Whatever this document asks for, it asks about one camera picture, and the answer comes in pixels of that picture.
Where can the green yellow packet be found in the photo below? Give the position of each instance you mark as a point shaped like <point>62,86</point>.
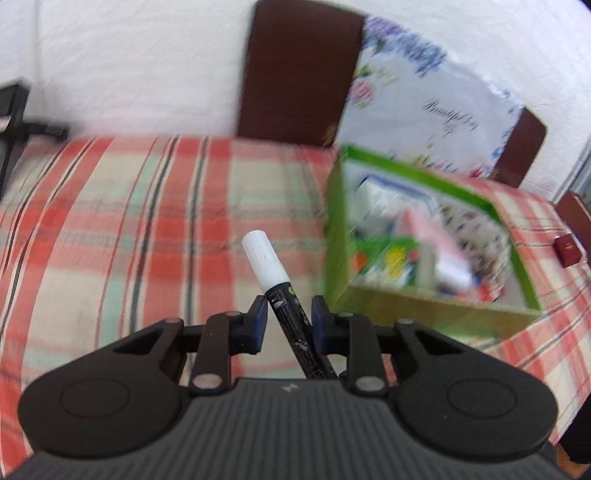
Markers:
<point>388,261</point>

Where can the white cap marker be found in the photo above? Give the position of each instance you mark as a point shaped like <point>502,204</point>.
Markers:
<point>268,263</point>

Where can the pink zip bag pack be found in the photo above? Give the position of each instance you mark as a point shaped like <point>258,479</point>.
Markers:
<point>438,249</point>

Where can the dark brown chair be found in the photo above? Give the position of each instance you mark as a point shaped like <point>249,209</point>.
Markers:
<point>577,217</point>
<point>295,69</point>

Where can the green cardboard box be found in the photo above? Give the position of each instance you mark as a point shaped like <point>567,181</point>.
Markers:
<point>341,240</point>

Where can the white and blue box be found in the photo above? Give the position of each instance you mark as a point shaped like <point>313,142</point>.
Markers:
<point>392,194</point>

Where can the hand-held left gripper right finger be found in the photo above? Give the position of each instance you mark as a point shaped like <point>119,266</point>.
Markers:
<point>321,323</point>

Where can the small red box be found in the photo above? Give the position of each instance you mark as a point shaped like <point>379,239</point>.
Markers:
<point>568,249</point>

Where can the floral white cushion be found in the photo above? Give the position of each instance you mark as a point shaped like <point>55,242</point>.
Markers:
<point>415,106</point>

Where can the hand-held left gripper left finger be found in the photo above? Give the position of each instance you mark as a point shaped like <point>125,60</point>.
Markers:
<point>256,323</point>

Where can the plaid tablecloth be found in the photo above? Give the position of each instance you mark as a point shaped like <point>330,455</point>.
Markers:
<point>115,221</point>

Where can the floral pouch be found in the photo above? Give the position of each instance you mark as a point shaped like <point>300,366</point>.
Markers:
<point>489,249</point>

